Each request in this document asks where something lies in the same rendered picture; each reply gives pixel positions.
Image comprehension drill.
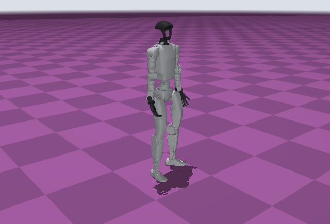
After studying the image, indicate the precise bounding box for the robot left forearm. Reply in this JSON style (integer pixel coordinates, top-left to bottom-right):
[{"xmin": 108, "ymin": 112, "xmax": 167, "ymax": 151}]
[{"xmin": 174, "ymin": 73, "xmax": 182, "ymax": 92}]

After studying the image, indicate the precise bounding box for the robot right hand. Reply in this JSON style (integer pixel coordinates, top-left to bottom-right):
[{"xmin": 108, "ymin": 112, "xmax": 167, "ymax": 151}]
[{"xmin": 147, "ymin": 96, "xmax": 162, "ymax": 117}]

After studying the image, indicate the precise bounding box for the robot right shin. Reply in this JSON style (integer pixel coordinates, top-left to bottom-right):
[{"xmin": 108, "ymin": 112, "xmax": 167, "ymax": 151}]
[{"xmin": 151, "ymin": 134, "xmax": 163, "ymax": 173}]

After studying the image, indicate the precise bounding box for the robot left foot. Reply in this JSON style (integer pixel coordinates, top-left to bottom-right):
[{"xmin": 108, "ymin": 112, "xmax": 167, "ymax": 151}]
[{"xmin": 165, "ymin": 158, "xmax": 187, "ymax": 166}]

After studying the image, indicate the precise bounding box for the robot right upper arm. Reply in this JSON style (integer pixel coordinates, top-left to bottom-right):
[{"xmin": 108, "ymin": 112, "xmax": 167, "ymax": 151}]
[{"xmin": 146, "ymin": 47, "xmax": 159, "ymax": 80}]

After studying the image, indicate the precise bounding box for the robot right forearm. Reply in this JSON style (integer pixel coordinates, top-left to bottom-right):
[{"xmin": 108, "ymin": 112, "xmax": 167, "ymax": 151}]
[{"xmin": 146, "ymin": 73, "xmax": 155, "ymax": 101}]

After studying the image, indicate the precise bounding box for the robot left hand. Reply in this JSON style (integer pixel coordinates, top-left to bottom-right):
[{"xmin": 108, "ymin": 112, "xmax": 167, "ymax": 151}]
[{"xmin": 175, "ymin": 87, "xmax": 190, "ymax": 107}]

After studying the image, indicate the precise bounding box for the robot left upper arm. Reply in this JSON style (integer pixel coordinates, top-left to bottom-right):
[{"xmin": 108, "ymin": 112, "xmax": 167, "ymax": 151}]
[{"xmin": 175, "ymin": 45, "xmax": 182, "ymax": 74}]

